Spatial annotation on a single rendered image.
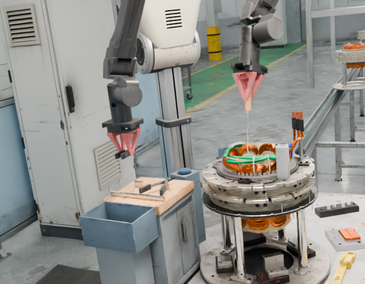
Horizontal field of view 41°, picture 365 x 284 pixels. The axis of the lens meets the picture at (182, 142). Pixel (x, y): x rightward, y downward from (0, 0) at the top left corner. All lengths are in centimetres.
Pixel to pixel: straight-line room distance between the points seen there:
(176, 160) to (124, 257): 60
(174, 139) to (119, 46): 59
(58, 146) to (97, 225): 229
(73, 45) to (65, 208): 118
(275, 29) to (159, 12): 48
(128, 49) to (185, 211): 49
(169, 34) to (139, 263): 78
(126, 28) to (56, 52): 216
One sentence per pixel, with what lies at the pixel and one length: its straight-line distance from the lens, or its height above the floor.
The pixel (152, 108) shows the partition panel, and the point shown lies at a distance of 561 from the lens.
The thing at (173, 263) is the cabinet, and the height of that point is 87.
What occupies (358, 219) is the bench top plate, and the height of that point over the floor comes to 78.
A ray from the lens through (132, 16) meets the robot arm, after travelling 126.
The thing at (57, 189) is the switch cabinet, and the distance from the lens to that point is 370.
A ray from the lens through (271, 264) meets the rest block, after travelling 142.
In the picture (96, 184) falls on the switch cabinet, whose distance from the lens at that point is 374.
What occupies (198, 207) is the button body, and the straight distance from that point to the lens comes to 166.
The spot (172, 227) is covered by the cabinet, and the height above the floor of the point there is 97.
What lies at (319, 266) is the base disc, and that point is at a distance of 151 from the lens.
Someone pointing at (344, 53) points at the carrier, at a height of 108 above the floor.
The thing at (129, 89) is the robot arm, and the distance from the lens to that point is 126.
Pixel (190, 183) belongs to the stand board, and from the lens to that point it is 143.
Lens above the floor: 155
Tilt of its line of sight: 15 degrees down
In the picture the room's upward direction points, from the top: 6 degrees counter-clockwise
